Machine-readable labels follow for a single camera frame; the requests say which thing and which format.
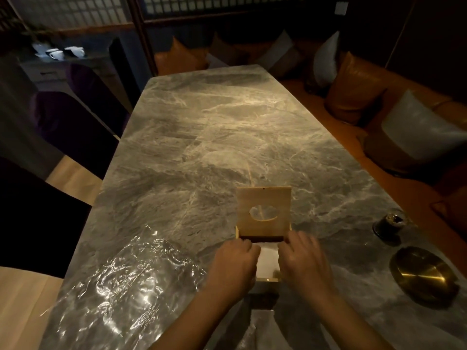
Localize person's right hand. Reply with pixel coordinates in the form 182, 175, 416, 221
277, 231, 337, 301

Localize large orange leather cushion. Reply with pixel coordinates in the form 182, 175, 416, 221
324, 52, 388, 125

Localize grey white square cushion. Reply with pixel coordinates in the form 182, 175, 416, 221
380, 89, 467, 164

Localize person's right forearm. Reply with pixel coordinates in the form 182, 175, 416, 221
309, 288, 395, 350

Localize white tissues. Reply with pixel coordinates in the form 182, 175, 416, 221
256, 243, 282, 280

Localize grey sideboard cabinet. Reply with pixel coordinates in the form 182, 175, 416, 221
18, 54, 112, 93

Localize dark brown cushion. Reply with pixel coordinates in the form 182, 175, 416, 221
209, 32, 250, 67

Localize dark wooden post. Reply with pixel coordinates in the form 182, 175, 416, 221
125, 0, 159, 78

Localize brown leather cushion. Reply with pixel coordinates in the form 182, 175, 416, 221
363, 128, 433, 175

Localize wooden lattice window screen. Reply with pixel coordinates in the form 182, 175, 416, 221
7, 0, 307, 31

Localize dark chair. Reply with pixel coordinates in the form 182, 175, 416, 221
0, 156, 92, 280

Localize person's left forearm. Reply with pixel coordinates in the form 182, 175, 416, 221
149, 286, 243, 350

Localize small clear plastic sheet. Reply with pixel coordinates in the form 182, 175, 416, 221
236, 309, 279, 350

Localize small orange cushion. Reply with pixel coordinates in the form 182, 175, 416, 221
166, 37, 207, 74

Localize wooden tissue box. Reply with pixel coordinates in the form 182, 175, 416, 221
235, 222, 293, 285

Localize gold metal ashtray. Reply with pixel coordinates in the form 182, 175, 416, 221
389, 246, 460, 307

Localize beige and brown cushion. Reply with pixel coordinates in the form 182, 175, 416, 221
255, 30, 303, 79

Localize black chair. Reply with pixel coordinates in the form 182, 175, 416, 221
108, 36, 142, 108

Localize person's left hand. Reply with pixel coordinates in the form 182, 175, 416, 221
204, 238, 262, 304

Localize white oval cushion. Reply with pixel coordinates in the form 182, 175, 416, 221
312, 30, 341, 88

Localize small dark jar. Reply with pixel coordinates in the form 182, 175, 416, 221
372, 210, 407, 242

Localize clear crumpled plastic wrap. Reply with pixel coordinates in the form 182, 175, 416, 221
39, 227, 209, 350

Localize wooden lid with oval hole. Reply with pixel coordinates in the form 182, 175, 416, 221
236, 186, 293, 239

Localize purple velvet chair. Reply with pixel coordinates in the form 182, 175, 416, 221
67, 63, 131, 138
31, 91, 120, 180

